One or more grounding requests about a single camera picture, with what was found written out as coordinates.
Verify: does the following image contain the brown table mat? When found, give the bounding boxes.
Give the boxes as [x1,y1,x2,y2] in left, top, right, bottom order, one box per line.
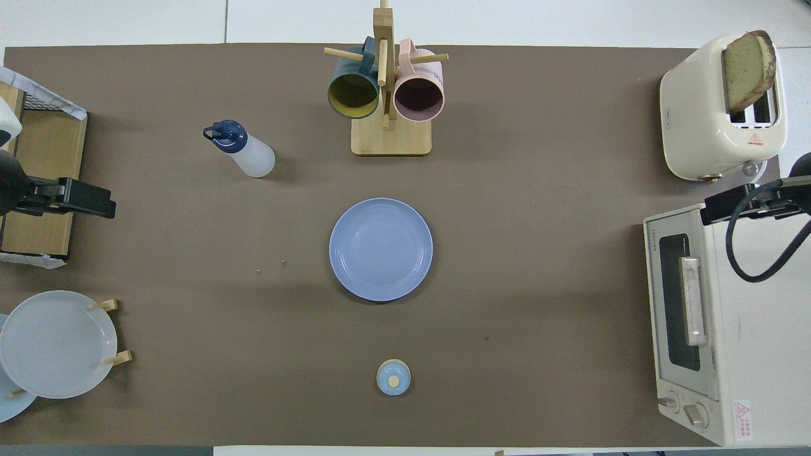
[0,43,781,447]

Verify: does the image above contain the white grid patterned liner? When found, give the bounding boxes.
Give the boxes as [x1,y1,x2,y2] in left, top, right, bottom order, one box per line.
[0,66,87,270]

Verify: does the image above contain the black wire basket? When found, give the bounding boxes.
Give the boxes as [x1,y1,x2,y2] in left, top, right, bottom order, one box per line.
[22,89,70,115]

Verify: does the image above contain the grey round plate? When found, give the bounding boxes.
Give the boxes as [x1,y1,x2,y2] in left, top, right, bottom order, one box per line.
[0,290,118,400]

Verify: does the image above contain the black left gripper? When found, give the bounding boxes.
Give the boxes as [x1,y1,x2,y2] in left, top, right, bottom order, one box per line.
[14,177,117,219]

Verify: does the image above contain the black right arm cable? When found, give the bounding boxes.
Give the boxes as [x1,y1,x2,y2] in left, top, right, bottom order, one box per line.
[725,180,811,283]

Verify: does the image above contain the toasted bread slice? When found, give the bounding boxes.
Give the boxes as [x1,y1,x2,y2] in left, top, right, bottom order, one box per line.
[722,30,777,115]

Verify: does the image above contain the white toaster oven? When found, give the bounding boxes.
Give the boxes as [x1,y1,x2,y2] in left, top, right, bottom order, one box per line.
[643,201,811,447]

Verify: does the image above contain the light blue round plate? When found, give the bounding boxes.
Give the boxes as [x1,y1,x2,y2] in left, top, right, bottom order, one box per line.
[0,313,39,424]

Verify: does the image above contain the wooden plate rack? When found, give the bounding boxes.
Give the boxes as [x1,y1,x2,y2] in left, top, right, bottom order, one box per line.
[8,299,132,398]

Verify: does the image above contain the wooden two-tier shelf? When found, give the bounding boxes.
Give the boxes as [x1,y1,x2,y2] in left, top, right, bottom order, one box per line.
[0,82,88,257]

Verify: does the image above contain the pink mug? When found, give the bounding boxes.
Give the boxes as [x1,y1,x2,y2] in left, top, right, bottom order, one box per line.
[393,38,445,123]

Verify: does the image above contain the dark teal mug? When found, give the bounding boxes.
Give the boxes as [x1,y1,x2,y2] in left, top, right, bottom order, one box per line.
[327,36,381,120]

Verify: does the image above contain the translucent squeeze bottle blue cap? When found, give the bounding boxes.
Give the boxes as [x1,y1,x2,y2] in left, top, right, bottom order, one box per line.
[203,119,276,179]

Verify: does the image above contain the wooden mug tree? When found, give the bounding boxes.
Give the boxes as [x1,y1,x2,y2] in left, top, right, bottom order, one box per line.
[324,0,449,156]

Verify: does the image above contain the cream toaster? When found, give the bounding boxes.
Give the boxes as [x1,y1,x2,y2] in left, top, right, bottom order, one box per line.
[659,34,788,183]

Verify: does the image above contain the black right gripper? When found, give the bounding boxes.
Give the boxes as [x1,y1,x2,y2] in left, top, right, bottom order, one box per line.
[700,176,811,226]

